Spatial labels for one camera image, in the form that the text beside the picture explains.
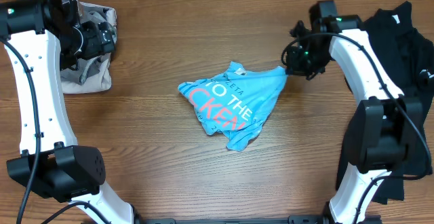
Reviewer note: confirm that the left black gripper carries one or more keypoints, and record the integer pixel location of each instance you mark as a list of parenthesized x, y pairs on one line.
[(97, 48)]

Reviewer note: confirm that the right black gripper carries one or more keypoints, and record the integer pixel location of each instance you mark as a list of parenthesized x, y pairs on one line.
[(295, 68)]

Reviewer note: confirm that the light blue printed t-shirt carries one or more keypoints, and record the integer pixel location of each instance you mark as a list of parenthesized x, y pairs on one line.
[(235, 103)]

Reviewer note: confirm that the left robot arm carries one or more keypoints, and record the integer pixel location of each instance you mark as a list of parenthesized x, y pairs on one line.
[(42, 38)]

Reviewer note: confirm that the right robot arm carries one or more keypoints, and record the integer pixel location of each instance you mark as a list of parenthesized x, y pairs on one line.
[(384, 129)]

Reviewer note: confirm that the grey folded trousers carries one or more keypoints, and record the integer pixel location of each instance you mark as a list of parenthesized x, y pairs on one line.
[(70, 57)]

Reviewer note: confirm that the white folded garment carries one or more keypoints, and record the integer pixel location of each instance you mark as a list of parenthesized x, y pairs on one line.
[(93, 74)]

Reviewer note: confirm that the black t-shirt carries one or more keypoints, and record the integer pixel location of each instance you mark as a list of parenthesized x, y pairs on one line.
[(404, 53)]

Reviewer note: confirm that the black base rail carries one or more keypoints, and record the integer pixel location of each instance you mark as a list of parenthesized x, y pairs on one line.
[(230, 221)]

